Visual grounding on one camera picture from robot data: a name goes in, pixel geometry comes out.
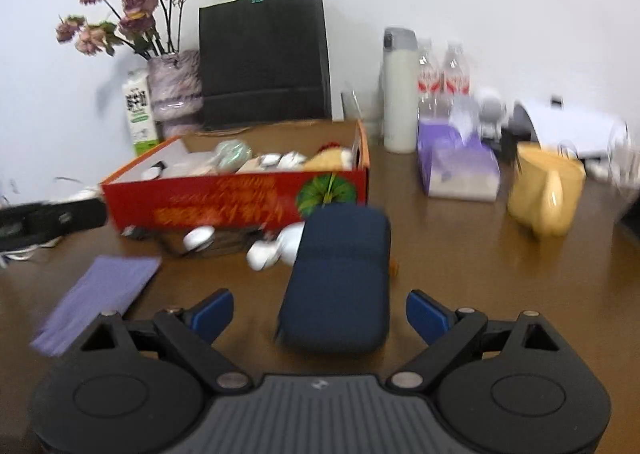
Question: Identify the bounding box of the yellow mug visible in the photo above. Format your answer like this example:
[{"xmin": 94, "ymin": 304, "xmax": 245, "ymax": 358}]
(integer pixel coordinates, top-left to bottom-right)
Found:
[{"xmin": 506, "ymin": 141, "xmax": 587, "ymax": 237}]

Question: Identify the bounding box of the translucent plastic box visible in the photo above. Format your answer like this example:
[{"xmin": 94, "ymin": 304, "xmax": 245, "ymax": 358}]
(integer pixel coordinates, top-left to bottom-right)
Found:
[{"xmin": 165, "ymin": 154, "xmax": 223, "ymax": 178}]

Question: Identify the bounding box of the white desktop device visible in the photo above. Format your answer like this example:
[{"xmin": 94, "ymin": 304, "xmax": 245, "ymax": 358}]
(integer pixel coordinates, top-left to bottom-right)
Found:
[{"xmin": 512, "ymin": 96, "xmax": 631, "ymax": 162}]

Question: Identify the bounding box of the white bottle cap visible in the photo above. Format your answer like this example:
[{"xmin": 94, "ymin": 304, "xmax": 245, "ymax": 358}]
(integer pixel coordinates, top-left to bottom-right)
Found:
[{"xmin": 182, "ymin": 226, "xmax": 217, "ymax": 255}]

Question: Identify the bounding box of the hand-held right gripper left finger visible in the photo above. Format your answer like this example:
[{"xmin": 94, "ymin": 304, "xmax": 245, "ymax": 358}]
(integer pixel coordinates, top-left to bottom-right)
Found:
[{"xmin": 79, "ymin": 288, "xmax": 253, "ymax": 395}]

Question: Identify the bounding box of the wooden desktop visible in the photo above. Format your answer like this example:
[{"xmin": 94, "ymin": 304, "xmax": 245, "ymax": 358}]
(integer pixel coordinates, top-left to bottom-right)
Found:
[{"xmin": 0, "ymin": 119, "xmax": 640, "ymax": 454}]

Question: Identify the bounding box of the purple textured vase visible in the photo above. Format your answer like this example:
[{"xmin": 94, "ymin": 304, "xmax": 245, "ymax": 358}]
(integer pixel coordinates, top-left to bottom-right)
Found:
[{"xmin": 147, "ymin": 50, "xmax": 205, "ymax": 135}]

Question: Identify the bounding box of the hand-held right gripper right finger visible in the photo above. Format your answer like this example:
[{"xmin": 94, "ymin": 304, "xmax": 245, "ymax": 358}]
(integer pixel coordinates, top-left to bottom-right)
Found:
[{"xmin": 385, "ymin": 289, "xmax": 562, "ymax": 395}]

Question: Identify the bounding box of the purple packet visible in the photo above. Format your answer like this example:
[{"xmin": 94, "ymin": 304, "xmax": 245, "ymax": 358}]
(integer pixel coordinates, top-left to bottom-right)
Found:
[{"xmin": 31, "ymin": 255, "xmax": 162, "ymax": 357}]

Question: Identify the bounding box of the red cardboard box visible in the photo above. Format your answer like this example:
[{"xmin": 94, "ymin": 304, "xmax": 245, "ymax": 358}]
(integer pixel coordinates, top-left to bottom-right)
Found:
[{"xmin": 100, "ymin": 120, "xmax": 372, "ymax": 237}]

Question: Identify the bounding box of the white plastic object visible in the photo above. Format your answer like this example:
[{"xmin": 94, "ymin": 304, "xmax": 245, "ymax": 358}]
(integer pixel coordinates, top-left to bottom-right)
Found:
[{"xmin": 246, "ymin": 223, "xmax": 306, "ymax": 272}]

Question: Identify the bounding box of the black power adapter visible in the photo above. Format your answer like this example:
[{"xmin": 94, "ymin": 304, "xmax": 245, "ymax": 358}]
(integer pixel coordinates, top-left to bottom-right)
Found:
[{"xmin": 500, "ymin": 126, "xmax": 521, "ymax": 165}]

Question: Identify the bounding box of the clear drinking glass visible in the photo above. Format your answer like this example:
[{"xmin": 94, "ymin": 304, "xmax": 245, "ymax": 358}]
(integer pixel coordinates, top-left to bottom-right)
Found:
[{"xmin": 341, "ymin": 84, "xmax": 383, "ymax": 124}]

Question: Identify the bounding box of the iridescent wrap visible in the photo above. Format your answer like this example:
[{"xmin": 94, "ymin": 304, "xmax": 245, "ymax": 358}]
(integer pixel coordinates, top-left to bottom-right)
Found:
[{"xmin": 212, "ymin": 140, "xmax": 253, "ymax": 172}]

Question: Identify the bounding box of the white thermos bottle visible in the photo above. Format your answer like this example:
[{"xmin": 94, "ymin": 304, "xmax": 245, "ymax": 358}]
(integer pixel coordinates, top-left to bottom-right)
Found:
[{"xmin": 382, "ymin": 26, "xmax": 420, "ymax": 154}]

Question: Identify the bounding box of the clear water bottle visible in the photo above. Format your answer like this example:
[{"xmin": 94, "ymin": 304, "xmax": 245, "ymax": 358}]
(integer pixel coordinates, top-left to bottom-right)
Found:
[
  {"xmin": 442, "ymin": 41, "xmax": 473, "ymax": 115},
  {"xmin": 417, "ymin": 39, "xmax": 445, "ymax": 120}
]

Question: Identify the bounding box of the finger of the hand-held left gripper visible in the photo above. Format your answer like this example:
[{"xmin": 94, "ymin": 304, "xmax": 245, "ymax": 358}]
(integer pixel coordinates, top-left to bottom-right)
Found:
[{"xmin": 0, "ymin": 198, "xmax": 108, "ymax": 253}]

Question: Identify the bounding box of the white and green milk carton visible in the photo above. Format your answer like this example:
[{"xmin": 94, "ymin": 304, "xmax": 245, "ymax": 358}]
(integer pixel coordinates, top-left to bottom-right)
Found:
[{"xmin": 121, "ymin": 69, "xmax": 161, "ymax": 157}]

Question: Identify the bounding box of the purple tissue pack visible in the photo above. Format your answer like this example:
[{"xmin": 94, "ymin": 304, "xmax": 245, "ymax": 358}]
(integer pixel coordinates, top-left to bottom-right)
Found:
[{"xmin": 416, "ymin": 99, "xmax": 501, "ymax": 202}]

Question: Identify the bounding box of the white round device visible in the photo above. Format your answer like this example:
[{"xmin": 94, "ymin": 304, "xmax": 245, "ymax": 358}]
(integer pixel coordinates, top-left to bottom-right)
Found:
[{"xmin": 477, "ymin": 91, "xmax": 508, "ymax": 137}]

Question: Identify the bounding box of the navy blue case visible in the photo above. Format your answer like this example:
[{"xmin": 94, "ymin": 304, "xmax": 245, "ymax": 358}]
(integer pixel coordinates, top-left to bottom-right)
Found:
[{"xmin": 275, "ymin": 206, "xmax": 393, "ymax": 355}]

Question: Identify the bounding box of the white charging cable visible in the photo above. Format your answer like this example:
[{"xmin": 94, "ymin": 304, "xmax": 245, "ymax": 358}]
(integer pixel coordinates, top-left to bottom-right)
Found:
[{"xmin": 0, "ymin": 176, "xmax": 81, "ymax": 265}]

